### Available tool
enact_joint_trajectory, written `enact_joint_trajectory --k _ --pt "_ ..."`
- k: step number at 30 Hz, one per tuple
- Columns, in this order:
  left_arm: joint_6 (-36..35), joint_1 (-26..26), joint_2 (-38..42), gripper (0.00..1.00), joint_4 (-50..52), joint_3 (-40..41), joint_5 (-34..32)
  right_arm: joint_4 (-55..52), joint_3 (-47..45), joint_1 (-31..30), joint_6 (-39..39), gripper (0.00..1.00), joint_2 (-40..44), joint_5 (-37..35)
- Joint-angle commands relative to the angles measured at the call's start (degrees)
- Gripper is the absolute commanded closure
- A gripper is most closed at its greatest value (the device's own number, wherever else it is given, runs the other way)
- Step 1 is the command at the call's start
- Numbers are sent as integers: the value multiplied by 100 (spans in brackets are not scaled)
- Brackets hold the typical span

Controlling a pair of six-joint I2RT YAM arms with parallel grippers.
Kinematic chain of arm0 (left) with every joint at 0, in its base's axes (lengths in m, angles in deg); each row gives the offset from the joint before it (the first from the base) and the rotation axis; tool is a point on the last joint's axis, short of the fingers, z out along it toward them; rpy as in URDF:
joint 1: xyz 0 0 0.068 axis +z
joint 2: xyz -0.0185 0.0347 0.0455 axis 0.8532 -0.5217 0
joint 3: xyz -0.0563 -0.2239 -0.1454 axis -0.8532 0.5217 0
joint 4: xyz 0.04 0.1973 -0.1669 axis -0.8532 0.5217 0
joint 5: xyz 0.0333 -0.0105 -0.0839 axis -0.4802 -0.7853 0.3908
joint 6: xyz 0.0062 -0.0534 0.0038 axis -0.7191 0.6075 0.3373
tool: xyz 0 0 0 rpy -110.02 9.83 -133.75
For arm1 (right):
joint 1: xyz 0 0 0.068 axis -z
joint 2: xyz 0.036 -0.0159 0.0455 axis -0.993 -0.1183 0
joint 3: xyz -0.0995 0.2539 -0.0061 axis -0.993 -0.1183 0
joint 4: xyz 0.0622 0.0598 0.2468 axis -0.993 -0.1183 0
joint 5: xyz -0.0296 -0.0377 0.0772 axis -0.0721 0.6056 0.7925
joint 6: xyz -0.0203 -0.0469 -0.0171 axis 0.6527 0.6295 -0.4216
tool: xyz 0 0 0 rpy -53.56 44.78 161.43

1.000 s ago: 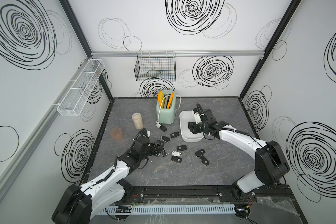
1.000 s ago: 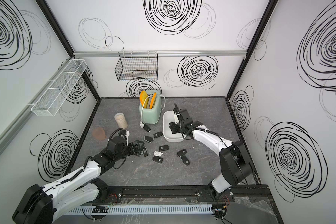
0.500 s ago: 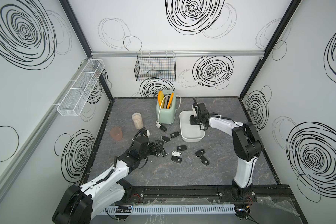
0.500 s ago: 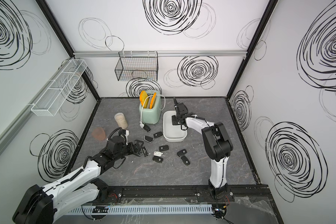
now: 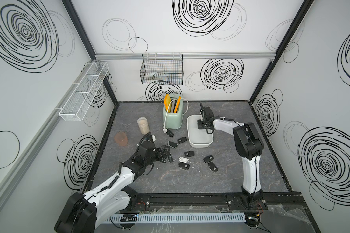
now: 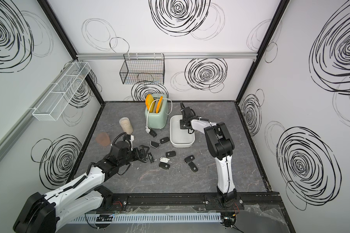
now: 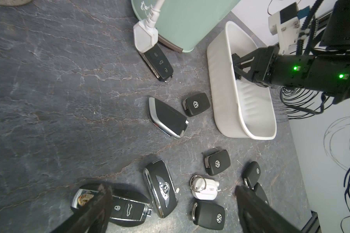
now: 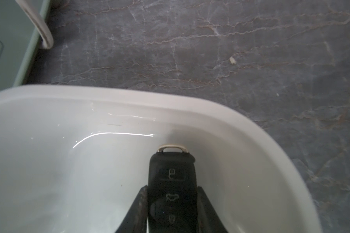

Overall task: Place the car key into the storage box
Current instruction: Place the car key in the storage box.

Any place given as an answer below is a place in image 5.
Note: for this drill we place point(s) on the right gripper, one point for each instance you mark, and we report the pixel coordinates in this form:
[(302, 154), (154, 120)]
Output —
[(199, 125)]

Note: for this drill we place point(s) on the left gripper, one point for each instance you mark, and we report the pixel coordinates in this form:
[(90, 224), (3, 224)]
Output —
[(165, 153)]

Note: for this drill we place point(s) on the yellow toast slice left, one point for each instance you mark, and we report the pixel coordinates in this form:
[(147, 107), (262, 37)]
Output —
[(167, 102)]

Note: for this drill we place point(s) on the white storage box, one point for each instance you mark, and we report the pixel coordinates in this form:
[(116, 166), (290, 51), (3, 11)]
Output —
[(197, 138)]

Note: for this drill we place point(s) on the black VW key bottom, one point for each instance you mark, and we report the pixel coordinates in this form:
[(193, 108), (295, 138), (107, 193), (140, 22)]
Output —
[(184, 166)]

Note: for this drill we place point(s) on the beige textured cup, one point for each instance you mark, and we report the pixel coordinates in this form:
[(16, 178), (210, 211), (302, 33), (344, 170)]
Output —
[(143, 125)]

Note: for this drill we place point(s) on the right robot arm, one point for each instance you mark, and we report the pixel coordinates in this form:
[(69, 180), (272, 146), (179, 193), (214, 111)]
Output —
[(249, 146)]

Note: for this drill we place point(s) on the white mesh wall shelf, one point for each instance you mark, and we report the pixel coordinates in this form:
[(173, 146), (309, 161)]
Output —
[(81, 99)]

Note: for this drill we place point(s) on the black VW key middle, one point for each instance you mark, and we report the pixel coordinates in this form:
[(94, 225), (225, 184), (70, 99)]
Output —
[(189, 154)]

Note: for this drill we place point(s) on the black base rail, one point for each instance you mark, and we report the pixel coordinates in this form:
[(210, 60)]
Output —
[(231, 201)]

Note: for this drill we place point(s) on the black VW key upper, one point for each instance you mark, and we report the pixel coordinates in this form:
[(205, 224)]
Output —
[(182, 140)]

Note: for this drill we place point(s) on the orange toast slice right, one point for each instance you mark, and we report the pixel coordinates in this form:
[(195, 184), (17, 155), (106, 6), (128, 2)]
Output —
[(177, 103)]

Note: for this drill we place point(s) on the black vw key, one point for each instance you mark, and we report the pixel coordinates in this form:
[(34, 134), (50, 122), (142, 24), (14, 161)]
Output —
[(182, 140), (184, 166), (189, 154)]

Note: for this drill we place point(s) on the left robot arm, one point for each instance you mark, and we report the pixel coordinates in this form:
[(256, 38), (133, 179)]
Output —
[(83, 213)]

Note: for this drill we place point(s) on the black silver key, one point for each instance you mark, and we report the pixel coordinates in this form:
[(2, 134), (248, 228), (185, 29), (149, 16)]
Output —
[(172, 144)]

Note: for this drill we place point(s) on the green toaster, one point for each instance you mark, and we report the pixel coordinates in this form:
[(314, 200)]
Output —
[(171, 120)]

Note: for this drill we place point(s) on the grey slotted cable duct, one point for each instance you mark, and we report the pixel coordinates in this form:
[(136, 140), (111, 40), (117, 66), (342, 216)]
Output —
[(177, 218)]

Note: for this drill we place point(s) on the black chrome Bentley key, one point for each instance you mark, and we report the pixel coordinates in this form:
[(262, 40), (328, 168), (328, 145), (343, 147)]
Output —
[(170, 158)]

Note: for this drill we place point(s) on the black wire basket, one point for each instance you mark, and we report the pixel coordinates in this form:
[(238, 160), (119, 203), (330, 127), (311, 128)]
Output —
[(164, 67)]

